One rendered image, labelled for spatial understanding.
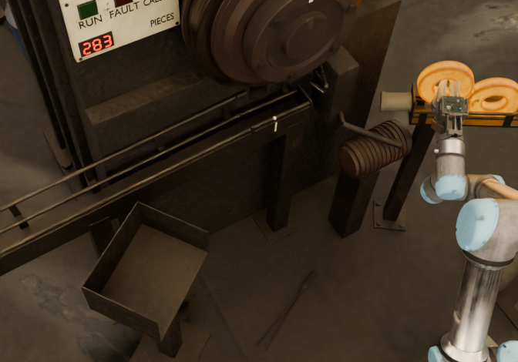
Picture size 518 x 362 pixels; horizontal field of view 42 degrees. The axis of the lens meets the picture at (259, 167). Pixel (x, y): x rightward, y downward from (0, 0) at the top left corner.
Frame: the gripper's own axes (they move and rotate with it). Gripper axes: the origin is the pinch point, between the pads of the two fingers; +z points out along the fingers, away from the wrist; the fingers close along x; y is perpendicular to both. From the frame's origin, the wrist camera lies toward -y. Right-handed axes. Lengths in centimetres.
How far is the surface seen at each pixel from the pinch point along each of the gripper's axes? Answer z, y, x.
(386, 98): -3.5, -8.3, 15.6
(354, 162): -19.0, -23.1, 22.1
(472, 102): -3.8, -5.9, -8.8
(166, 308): -71, 0, 71
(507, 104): -3.7, -5.2, -18.9
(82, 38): -19, 41, 92
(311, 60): -12, 28, 41
